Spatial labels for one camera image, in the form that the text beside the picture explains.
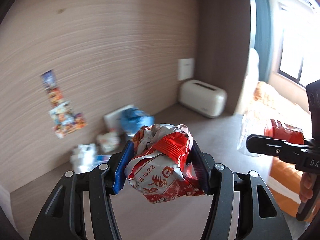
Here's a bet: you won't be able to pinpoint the orange covered bed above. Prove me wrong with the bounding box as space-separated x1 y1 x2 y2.
240 81 316 221

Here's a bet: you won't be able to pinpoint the cream tufted headboard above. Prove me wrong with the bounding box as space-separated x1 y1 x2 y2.
246 48 259 84

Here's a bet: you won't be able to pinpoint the blue snack bag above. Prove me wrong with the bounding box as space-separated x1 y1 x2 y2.
120 107 155 134

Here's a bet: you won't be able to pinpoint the red white snack wrapper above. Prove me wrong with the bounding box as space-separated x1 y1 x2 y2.
124 124 204 204

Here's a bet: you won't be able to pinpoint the red clear plastic wrapper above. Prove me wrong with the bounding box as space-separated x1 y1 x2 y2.
237 111 304 151

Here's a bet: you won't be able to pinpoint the white blue wrapper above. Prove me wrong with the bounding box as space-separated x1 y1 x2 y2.
70 144 111 174

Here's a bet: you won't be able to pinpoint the colourful wall stickers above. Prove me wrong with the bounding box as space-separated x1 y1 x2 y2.
41 70 87 139

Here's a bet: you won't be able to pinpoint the person's right hand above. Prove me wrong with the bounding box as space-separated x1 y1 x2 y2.
299 172 313 203

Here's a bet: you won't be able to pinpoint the black framed window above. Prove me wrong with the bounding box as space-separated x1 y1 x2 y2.
278 8 319 87

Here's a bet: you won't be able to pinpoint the black camera module right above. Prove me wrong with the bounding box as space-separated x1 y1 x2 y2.
306 80 320 140

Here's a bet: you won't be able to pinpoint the cream toaster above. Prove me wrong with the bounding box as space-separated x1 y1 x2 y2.
178 80 227 118

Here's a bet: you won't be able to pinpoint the teal curtain left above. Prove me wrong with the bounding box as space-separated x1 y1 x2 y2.
254 0 283 83

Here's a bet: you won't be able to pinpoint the white box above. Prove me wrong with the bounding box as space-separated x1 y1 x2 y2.
103 105 134 133

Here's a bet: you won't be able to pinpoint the white wall socket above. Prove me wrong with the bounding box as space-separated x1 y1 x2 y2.
177 58 195 81

